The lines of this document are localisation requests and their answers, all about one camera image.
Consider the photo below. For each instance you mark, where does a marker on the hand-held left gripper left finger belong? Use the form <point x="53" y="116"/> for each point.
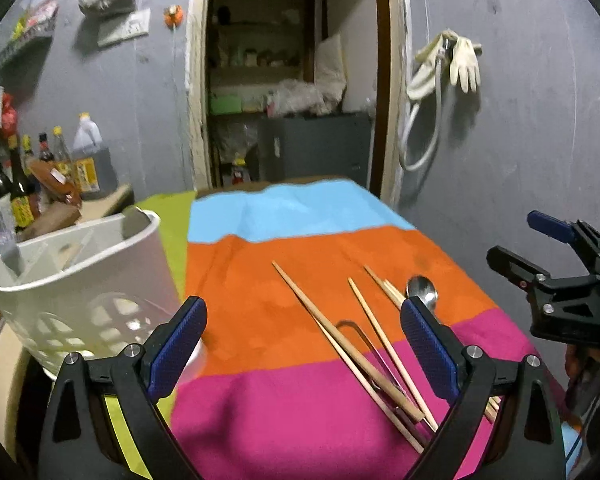
<point x="180" y="345"/>

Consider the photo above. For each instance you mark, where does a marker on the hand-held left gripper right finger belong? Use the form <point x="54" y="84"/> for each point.
<point x="427" y="350"/>

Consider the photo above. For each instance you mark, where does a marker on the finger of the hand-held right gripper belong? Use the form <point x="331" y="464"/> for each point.
<point x="515" y="265"/>
<point x="552" y="225"/>

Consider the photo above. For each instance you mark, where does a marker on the metal spoon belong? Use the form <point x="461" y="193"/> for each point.
<point x="422" y="291"/>

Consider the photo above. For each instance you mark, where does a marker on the white plastic utensil holder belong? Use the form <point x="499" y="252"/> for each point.
<point x="80" y="280"/>

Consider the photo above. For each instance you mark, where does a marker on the striped blue orange pink cloth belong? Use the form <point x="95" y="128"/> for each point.
<point x="280" y="410"/>

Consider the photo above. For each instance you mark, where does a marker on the cream rubber glove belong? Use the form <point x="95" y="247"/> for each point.
<point x="425" y="70"/>
<point x="466" y="65"/>

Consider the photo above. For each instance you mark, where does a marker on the large cooking oil jug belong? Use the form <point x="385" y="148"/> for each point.
<point x="92" y="160"/>

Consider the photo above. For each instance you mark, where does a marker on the brown sauce packet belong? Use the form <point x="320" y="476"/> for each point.
<point x="55" y="180"/>

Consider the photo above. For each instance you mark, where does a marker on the dark bottle yellow label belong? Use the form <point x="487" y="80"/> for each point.
<point x="21" y="195"/>

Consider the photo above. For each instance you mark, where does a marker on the yellow cap glass bottle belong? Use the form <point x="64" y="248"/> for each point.
<point x="62" y="152"/>

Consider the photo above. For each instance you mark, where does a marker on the grey cabinet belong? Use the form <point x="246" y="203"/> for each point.
<point x="315" y="150"/>

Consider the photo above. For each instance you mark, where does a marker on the red cap dark bottle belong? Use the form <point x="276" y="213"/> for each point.
<point x="45" y="150"/>

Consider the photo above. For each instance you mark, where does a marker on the dark bottle white label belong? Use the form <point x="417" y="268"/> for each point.
<point x="1" y="185"/>

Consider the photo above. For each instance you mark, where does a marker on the green box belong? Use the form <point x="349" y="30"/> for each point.
<point x="225" y="105"/>

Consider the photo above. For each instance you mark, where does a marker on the slim sauce bottle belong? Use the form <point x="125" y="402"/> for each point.
<point x="27" y="150"/>

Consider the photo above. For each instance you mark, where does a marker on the white pillow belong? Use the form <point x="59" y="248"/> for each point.
<point x="330" y="70"/>

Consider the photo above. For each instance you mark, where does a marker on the clear plastic bag heap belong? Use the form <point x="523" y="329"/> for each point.
<point x="302" y="97"/>

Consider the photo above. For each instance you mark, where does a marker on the red plastic bag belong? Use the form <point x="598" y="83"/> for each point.
<point x="9" y="115"/>

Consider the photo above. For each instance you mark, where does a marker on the wooden shelf unit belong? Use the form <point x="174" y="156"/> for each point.
<point x="260" y="30"/>

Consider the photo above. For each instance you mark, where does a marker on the wooden door frame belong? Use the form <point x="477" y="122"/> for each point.
<point x="196" y="85"/>

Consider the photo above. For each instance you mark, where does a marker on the wall socket panel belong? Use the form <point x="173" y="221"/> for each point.
<point x="125" y="27"/>

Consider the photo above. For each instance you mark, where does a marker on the orange wall hook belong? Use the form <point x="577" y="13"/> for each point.
<point x="173" y="16"/>

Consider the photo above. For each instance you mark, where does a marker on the wall rack with packets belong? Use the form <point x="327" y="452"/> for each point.
<point x="30" y="25"/>

